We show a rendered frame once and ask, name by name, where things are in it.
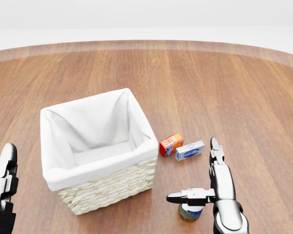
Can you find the pale blue cream cheese box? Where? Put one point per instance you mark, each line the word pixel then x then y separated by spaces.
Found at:
pixel 189 151

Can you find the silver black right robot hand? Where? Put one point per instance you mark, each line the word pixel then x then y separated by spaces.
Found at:
pixel 223 185

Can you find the red butter box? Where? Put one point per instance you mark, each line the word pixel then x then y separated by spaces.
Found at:
pixel 171 144

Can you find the white lined wicker basket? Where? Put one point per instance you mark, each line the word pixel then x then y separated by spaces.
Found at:
pixel 97 146

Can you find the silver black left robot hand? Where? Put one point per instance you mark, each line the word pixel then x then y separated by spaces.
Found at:
pixel 3 175

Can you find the alphabet soup tin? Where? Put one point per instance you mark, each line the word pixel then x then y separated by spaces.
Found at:
pixel 190 214

